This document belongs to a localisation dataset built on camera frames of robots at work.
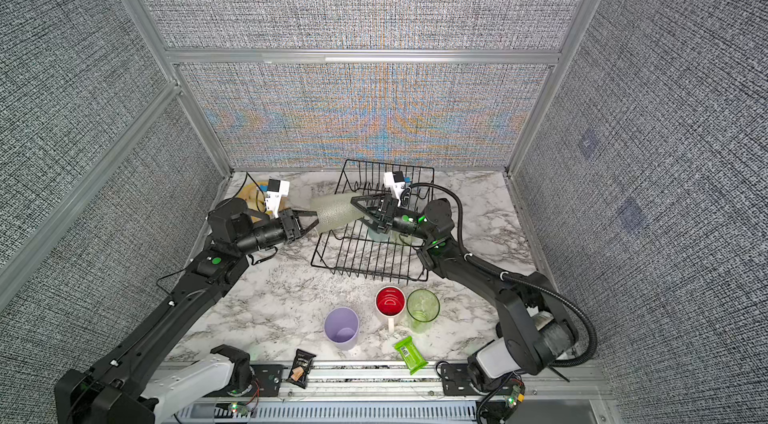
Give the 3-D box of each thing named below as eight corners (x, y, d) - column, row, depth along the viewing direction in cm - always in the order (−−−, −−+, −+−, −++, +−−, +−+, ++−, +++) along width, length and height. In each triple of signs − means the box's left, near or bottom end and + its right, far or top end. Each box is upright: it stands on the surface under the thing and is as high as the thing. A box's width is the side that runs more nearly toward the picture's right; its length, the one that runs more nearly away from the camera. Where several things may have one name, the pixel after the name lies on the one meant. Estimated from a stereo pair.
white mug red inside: (367, 319, 84) (366, 309, 78) (385, 291, 90) (385, 280, 84) (391, 335, 82) (392, 326, 76) (408, 305, 87) (410, 295, 81)
